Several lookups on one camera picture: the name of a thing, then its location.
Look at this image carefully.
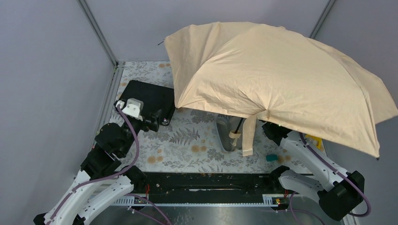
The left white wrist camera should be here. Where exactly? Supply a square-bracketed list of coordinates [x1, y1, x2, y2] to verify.
[115, 98, 144, 121]

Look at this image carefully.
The black rectangular case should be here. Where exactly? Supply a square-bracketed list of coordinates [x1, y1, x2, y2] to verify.
[119, 80, 176, 126]

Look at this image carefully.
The yellow green triangular toy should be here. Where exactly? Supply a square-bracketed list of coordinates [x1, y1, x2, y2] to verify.
[305, 134, 322, 150]

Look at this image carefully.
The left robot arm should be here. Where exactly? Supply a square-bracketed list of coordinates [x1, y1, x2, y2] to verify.
[33, 109, 161, 225]

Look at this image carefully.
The beige umbrella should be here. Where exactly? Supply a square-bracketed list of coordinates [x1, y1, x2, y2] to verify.
[164, 22, 398, 158]

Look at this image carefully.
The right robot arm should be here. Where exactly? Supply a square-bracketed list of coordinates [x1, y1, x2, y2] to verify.
[262, 122, 371, 221]

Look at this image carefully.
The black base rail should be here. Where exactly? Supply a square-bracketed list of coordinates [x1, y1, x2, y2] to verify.
[132, 172, 286, 206]

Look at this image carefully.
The teal block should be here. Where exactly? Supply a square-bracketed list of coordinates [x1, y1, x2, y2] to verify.
[266, 154, 278, 162]

